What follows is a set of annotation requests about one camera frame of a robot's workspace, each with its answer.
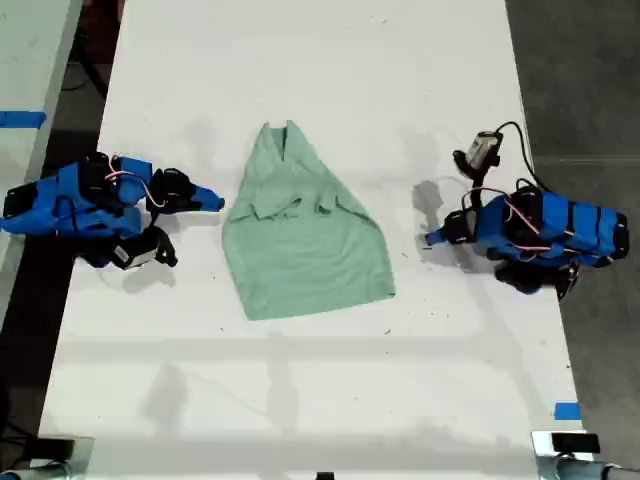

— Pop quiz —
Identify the pale green T-shirt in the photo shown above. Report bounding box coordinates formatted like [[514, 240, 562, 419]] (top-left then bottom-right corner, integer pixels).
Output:
[[221, 119, 398, 322]]

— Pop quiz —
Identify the long blue tape strip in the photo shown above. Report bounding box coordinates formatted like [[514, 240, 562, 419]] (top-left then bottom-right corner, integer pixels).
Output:
[[0, 109, 48, 129]]

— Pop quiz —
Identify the short blue tape piece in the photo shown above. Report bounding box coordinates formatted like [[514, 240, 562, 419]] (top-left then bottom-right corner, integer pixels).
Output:
[[554, 400, 583, 422]]

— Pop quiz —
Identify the small black box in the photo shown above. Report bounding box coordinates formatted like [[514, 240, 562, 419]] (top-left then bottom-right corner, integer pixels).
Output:
[[550, 432, 601, 454]]

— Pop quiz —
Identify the black camera stalk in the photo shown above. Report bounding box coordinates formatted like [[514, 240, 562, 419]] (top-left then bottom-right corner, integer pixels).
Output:
[[452, 148, 497, 212], [144, 225, 180, 268]]

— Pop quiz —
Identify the silver black camera box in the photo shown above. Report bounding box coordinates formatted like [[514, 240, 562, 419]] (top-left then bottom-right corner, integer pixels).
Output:
[[467, 130, 504, 169], [110, 243, 157, 272]]

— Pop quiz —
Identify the black camera cable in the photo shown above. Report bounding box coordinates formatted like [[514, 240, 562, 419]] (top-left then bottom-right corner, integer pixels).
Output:
[[492, 120, 540, 195]]

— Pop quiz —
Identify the thin black floor cable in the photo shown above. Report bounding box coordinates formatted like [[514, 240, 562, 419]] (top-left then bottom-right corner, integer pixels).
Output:
[[62, 47, 112, 93]]

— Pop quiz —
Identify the shiny metal bracket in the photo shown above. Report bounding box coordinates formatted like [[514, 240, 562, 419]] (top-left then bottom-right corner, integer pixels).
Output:
[[28, 435, 97, 465], [530, 428, 602, 460]]

